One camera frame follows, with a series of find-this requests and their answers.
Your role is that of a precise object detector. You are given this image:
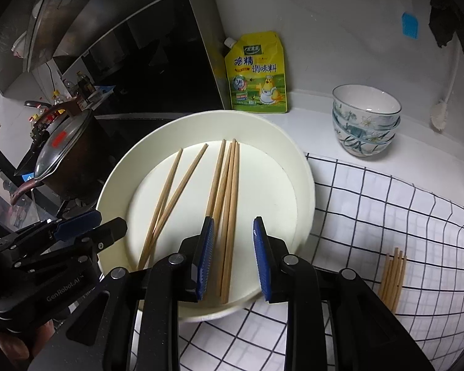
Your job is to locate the glass pot lid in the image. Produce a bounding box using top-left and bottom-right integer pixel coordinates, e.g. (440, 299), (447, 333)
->
(34, 109), (93, 181)

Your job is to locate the row of condiment bottles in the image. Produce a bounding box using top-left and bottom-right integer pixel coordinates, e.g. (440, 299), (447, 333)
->
(29, 70), (99, 132)

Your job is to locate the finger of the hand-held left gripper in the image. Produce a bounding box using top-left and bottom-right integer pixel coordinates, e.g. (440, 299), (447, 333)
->
(0, 211), (102, 254)
(13, 217), (128, 275)

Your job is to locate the white black-grid mat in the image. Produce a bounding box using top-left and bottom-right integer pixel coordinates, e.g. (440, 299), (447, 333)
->
(174, 152), (464, 371)

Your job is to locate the white dish brush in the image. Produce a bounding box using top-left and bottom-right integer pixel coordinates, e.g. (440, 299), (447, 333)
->
(430, 39), (461, 131)

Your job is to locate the dark cooking pot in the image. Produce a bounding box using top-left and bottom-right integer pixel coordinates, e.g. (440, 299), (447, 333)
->
(35, 112), (113, 202)

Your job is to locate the black frying pan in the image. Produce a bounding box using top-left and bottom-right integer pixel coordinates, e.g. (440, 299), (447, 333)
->
(13, 100), (62, 178)

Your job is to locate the person's left hand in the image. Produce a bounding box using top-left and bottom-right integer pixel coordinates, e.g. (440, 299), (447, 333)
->
(0, 317), (57, 364)

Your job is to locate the blue silicone basting brush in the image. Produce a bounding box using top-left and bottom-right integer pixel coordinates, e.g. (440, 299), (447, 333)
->
(400, 0), (419, 39)

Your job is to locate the floral ceramic bowl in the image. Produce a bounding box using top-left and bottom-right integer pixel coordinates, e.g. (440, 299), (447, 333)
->
(333, 112), (402, 140)
(334, 124), (397, 158)
(332, 84), (403, 128)

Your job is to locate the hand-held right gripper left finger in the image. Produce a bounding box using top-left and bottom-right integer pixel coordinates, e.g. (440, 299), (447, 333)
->
(27, 216), (215, 371)

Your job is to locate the yellow seasoning pouch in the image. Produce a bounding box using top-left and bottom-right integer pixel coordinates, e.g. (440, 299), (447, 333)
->
(223, 31), (290, 113)

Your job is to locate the black range hood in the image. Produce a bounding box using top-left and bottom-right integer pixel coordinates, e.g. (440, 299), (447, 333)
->
(0, 0), (233, 111)

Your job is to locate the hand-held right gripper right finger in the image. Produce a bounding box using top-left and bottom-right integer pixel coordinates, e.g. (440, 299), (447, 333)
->
(253, 216), (436, 371)

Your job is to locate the dark hanging cloth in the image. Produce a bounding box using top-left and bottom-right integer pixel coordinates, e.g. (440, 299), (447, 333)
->
(428, 0), (464, 57)

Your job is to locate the white round basin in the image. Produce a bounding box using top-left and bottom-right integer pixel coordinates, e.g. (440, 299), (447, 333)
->
(96, 111), (317, 324)

